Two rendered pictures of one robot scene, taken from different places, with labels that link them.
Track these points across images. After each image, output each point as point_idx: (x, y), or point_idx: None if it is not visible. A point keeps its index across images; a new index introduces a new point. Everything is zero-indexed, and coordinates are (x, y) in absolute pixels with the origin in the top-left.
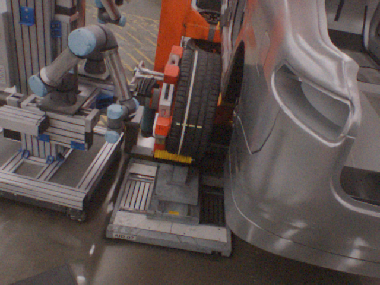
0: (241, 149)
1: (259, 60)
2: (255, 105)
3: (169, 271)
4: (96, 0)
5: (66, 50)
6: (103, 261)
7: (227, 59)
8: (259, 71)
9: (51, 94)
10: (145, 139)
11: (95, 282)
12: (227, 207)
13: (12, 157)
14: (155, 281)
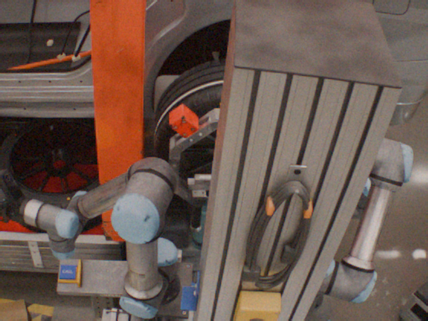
0: (398, 72)
1: (383, 6)
2: (411, 34)
3: None
4: (71, 230)
5: (392, 196)
6: (340, 309)
7: (66, 87)
8: (395, 12)
9: (316, 303)
10: (71, 304)
11: (366, 308)
12: (397, 117)
13: None
14: (342, 256)
